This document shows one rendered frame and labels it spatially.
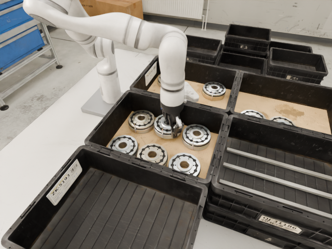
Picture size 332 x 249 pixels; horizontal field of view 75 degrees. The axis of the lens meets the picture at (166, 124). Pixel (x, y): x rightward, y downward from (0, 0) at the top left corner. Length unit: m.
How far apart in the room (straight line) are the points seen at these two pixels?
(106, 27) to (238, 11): 3.35
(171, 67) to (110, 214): 0.44
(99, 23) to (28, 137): 0.73
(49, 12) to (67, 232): 0.55
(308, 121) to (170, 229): 0.70
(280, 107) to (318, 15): 2.94
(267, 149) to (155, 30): 0.55
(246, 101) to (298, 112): 0.21
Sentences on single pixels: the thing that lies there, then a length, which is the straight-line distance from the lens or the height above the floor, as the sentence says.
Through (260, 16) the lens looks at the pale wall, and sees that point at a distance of 3.84.
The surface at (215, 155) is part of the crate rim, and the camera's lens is 0.66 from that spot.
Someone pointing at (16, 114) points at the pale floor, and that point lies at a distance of 2.57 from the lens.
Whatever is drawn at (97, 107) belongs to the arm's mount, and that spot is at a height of 0.73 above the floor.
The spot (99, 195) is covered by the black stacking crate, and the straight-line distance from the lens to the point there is 0.72.
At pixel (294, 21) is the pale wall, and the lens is 3.89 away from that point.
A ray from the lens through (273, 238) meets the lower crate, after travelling 0.79.
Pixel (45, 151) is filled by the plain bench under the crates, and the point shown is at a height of 0.70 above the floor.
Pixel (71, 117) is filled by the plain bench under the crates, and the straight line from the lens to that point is 1.18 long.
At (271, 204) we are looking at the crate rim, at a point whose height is 0.93.
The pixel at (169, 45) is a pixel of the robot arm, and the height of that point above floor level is 1.21.
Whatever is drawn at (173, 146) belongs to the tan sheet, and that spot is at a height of 0.83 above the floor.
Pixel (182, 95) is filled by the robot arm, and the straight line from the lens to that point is 0.65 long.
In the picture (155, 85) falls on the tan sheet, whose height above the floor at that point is 0.83.
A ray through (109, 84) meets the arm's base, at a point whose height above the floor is 0.85.
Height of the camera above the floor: 1.45
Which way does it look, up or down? 45 degrees down
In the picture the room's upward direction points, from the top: straight up
